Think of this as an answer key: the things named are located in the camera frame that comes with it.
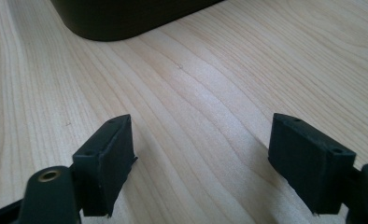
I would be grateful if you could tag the dark rounded container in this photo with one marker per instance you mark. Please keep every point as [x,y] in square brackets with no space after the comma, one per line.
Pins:
[123,17]

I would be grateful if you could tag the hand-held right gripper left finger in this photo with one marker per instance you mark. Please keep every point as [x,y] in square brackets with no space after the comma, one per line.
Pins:
[106,174]

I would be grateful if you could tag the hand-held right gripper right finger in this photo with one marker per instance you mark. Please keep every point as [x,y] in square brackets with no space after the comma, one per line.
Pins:
[309,168]

